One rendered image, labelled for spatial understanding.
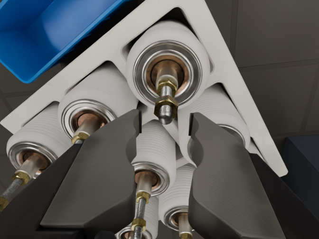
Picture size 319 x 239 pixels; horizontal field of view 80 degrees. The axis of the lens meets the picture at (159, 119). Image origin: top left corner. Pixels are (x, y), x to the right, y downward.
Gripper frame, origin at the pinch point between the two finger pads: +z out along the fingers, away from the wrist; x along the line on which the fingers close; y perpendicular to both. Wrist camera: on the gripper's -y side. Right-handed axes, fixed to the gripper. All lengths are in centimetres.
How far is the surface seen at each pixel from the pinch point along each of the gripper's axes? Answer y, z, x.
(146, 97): 3.1, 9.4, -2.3
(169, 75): -0.4, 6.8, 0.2
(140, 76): 0.7, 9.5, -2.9
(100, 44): -1.1, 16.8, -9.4
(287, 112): 17, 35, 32
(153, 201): 30.4, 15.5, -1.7
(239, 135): 7.8, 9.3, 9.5
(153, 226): 31.0, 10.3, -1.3
